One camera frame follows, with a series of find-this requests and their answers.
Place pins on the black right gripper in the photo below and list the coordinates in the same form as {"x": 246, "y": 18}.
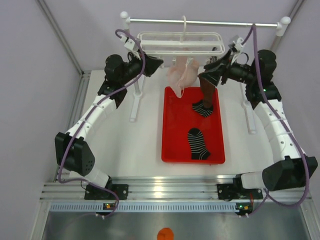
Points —
{"x": 214, "y": 76}

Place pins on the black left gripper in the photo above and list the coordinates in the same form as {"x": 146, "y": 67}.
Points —
{"x": 151, "y": 64}

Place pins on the brown sock striped cuff long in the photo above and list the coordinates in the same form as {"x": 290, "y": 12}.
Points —
{"x": 208, "y": 90}

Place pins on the white clip sock hanger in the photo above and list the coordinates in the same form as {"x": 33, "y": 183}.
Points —
{"x": 181, "y": 43}

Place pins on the pale pink sock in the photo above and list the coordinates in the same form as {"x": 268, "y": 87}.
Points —
{"x": 182, "y": 74}

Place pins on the black striped sock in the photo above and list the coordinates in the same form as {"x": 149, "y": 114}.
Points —
{"x": 199, "y": 108}
{"x": 197, "y": 145}

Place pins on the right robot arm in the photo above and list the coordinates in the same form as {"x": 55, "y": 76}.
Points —
{"x": 291, "y": 168}

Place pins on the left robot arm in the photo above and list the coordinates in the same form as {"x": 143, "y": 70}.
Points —
{"x": 72, "y": 148}

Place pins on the white rack base foot left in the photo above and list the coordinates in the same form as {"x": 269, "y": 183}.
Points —
{"x": 137, "y": 96}

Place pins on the red plastic tray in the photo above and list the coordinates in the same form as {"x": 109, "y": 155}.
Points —
{"x": 179, "y": 118}

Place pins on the orange round object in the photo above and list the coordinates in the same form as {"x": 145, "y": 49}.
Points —
{"x": 165, "y": 234}

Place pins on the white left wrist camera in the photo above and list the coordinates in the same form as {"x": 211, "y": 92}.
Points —
{"x": 131, "y": 46}

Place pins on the white drying rack frame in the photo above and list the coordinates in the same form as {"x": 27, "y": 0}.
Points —
{"x": 127, "y": 21}

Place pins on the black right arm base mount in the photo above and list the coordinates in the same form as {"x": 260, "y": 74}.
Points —
{"x": 229, "y": 191}

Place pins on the aluminium mounting rail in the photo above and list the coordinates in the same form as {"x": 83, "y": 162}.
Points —
{"x": 158, "y": 188}

